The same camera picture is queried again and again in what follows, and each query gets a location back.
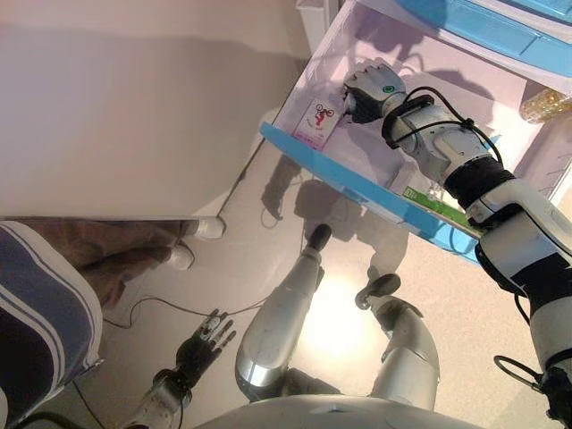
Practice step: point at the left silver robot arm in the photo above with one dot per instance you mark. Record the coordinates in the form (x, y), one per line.
(156, 402)

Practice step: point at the blue white cart drawer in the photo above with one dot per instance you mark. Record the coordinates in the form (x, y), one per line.
(322, 71)
(482, 31)

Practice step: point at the white box with red print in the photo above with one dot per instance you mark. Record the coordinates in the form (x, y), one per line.
(317, 123)

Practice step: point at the black robot foot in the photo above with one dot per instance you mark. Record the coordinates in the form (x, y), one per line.
(380, 288)
(318, 239)

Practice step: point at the left black robot foot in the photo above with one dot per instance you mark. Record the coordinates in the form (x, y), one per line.
(318, 239)

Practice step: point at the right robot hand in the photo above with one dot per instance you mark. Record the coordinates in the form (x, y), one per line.
(375, 89)

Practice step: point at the white shoe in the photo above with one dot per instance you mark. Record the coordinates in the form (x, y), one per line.
(181, 258)
(207, 228)

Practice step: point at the right black robot foot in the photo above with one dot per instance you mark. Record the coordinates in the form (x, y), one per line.
(380, 288)

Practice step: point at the white medical cart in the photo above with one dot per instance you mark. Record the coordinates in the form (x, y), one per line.
(554, 13)

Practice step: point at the left silver robot leg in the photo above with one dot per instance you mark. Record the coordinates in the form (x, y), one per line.
(277, 322)

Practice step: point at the flat green white box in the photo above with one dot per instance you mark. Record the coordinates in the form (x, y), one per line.
(429, 203)

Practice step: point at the yellow pill pack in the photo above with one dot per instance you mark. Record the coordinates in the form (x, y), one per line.
(545, 105)

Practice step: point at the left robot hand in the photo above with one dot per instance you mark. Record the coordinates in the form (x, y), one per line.
(194, 357)

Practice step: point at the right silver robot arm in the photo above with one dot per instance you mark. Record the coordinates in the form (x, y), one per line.
(527, 232)

